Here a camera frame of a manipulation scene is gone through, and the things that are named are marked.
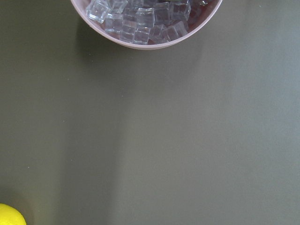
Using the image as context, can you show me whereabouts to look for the yellow lemon far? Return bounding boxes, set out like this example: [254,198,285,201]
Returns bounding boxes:
[0,203,27,225]

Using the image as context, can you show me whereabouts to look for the clear ice cubes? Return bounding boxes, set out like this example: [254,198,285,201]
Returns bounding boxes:
[86,0,209,45]

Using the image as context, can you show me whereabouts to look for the pink bowl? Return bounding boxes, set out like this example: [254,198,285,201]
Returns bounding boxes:
[71,0,222,50]

